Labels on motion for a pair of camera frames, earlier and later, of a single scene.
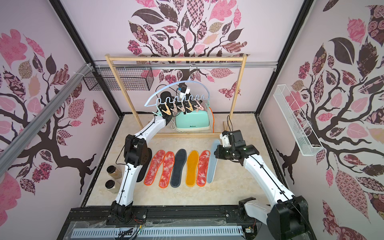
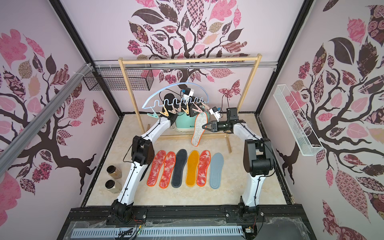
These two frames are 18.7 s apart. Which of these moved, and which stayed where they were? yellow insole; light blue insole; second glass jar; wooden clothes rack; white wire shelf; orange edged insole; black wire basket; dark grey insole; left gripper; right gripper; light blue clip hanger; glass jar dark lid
Moved: light blue clip hanger; left gripper; wooden clothes rack; orange edged insole; light blue insole; right gripper
Stayed: black wire basket; yellow insole; glass jar dark lid; second glass jar; dark grey insole; white wire shelf
